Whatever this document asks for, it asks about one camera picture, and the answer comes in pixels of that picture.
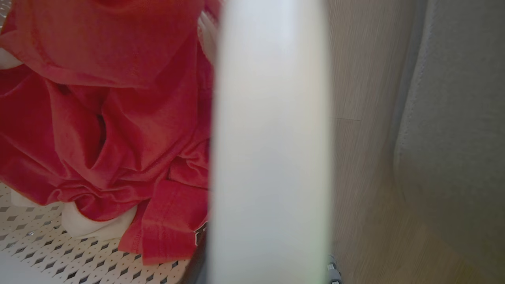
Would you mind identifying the red t-shirt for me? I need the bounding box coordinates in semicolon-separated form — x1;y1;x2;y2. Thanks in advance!
0;0;222;265

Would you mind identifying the grey fabric sofa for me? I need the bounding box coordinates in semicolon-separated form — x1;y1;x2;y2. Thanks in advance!
389;0;505;281

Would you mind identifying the white garment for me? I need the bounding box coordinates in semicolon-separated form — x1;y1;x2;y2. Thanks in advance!
0;47;138;242

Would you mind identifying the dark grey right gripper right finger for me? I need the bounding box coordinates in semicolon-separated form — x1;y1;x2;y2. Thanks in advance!
327;254;342;284

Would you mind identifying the white plastic laundry basket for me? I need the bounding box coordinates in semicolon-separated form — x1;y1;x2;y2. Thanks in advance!
0;0;333;284

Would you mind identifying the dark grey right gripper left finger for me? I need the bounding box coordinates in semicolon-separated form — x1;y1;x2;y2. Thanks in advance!
178;233;210;284

